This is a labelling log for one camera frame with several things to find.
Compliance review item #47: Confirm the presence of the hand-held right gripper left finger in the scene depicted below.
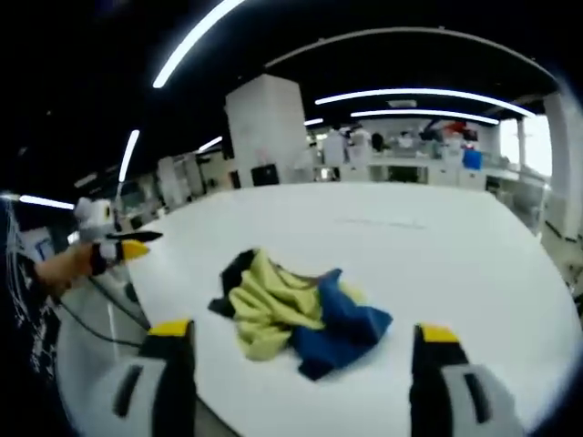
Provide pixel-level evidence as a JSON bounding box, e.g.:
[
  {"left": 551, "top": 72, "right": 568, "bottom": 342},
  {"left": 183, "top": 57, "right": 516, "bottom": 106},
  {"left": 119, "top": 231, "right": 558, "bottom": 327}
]
[{"left": 94, "top": 319, "right": 198, "bottom": 437}]

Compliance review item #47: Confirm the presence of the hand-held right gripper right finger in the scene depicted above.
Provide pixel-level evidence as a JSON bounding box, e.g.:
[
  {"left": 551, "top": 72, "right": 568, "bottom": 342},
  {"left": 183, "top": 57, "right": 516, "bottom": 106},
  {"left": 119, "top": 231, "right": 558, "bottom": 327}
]
[{"left": 408, "top": 322, "right": 526, "bottom": 437}]

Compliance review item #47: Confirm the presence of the yellow blue black garment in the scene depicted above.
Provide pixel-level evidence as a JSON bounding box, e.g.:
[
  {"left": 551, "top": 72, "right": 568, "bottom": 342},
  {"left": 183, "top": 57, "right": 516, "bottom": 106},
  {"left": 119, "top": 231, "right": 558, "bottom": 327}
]
[{"left": 207, "top": 248, "right": 394, "bottom": 383}]

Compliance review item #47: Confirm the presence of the ceiling light strip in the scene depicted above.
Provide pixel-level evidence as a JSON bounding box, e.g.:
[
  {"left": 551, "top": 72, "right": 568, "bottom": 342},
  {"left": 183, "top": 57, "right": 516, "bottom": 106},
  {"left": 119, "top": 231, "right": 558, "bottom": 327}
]
[
  {"left": 17, "top": 194, "right": 76, "bottom": 211},
  {"left": 314, "top": 87, "right": 535, "bottom": 118},
  {"left": 118, "top": 129, "right": 141, "bottom": 184},
  {"left": 151, "top": 0, "right": 248, "bottom": 89},
  {"left": 350, "top": 108, "right": 500, "bottom": 126}
]

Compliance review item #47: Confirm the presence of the person's dark printed shirt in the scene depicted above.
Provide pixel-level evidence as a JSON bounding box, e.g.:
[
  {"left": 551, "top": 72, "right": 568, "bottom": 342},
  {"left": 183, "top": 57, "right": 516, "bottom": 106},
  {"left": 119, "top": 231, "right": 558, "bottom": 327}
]
[{"left": 0, "top": 198, "right": 61, "bottom": 392}]

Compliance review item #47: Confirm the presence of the black box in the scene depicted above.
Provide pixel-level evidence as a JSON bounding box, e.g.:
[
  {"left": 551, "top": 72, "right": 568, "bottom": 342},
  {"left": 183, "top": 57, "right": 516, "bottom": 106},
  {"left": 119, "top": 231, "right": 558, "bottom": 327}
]
[{"left": 250, "top": 165, "right": 280, "bottom": 188}]

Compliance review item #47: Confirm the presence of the wide white pillar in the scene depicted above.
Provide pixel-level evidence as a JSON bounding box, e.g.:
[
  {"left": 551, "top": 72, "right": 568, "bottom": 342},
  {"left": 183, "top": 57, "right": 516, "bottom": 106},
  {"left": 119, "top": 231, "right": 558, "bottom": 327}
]
[{"left": 224, "top": 74, "right": 309, "bottom": 188}]

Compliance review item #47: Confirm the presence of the white counter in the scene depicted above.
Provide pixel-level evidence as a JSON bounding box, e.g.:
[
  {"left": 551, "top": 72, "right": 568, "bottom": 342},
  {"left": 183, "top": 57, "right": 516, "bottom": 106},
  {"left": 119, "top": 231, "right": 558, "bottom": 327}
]
[{"left": 341, "top": 154, "right": 488, "bottom": 188}]

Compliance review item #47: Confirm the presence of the narrow white pillar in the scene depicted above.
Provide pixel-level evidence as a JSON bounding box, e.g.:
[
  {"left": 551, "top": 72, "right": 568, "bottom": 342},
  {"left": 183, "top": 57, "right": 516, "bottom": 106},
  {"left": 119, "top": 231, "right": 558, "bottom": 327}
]
[{"left": 541, "top": 92, "right": 580, "bottom": 240}]

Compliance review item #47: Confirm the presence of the black cable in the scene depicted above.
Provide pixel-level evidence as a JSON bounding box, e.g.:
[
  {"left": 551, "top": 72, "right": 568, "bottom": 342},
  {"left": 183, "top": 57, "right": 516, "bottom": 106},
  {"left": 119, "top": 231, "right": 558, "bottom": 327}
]
[{"left": 57, "top": 272, "right": 152, "bottom": 350}]

